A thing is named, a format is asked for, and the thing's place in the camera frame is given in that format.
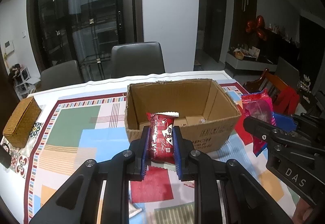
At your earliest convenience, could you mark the magenta snack packet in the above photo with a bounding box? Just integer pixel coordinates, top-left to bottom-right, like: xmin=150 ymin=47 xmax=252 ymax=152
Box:
xmin=241 ymin=89 xmax=276 ymax=157

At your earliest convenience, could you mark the small red snack packet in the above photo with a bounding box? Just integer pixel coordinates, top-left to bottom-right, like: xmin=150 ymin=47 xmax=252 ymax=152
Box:
xmin=146 ymin=112 xmax=179 ymax=164

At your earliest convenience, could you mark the silver snack bar wrapper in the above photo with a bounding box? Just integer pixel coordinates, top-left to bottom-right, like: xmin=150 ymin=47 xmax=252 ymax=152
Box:
xmin=128 ymin=202 xmax=143 ymax=219

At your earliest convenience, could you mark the person's right hand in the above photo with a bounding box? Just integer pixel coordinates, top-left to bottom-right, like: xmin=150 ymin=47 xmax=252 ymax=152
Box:
xmin=292 ymin=198 xmax=313 ymax=224

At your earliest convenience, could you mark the red wooden chair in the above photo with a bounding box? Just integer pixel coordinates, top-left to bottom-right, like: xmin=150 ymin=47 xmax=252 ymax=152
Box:
xmin=243 ymin=69 xmax=300 ymax=115

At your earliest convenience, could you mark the brown cardboard box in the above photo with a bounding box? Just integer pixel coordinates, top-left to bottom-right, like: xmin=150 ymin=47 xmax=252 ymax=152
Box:
xmin=125 ymin=79 xmax=241 ymax=153

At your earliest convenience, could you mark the white low side table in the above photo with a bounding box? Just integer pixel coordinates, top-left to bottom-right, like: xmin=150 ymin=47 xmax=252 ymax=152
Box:
xmin=224 ymin=53 xmax=277 ymax=77

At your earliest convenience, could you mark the right grey dining chair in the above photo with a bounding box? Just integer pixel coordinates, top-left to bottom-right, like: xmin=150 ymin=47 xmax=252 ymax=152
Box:
xmin=111 ymin=42 xmax=165 ymax=79

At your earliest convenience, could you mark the grey dining chair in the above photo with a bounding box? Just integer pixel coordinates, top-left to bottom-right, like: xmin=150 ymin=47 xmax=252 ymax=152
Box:
xmin=39 ymin=60 xmax=84 ymax=91
xmin=111 ymin=42 xmax=165 ymax=79

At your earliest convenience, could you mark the red foil balloon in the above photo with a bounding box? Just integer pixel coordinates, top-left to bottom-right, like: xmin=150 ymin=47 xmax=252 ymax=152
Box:
xmin=245 ymin=15 xmax=267 ymax=41

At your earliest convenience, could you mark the left grey dining chair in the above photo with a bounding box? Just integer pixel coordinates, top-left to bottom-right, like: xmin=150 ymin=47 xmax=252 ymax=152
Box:
xmin=39 ymin=60 xmax=84 ymax=91

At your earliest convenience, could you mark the patterned tile placemat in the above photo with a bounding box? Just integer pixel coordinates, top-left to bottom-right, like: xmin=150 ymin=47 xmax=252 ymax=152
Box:
xmin=1 ymin=122 xmax=43 ymax=179

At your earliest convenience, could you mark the woven wicker box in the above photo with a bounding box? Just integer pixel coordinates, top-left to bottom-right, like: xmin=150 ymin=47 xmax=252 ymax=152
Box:
xmin=3 ymin=96 xmax=41 ymax=148

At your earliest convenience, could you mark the black mug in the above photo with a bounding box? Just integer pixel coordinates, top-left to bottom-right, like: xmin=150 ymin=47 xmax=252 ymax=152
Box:
xmin=0 ymin=144 xmax=12 ymax=168

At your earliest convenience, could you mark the white shoe rack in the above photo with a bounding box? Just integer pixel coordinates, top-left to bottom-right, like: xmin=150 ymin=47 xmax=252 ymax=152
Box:
xmin=8 ymin=64 xmax=35 ymax=100

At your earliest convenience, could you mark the black sliding glass door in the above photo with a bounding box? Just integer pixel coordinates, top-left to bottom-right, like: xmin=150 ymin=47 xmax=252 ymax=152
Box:
xmin=26 ymin=0 xmax=144 ymax=81

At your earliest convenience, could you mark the white wall intercom panel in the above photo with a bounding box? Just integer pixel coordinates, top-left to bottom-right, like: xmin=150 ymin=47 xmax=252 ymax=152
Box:
xmin=4 ymin=40 xmax=14 ymax=55

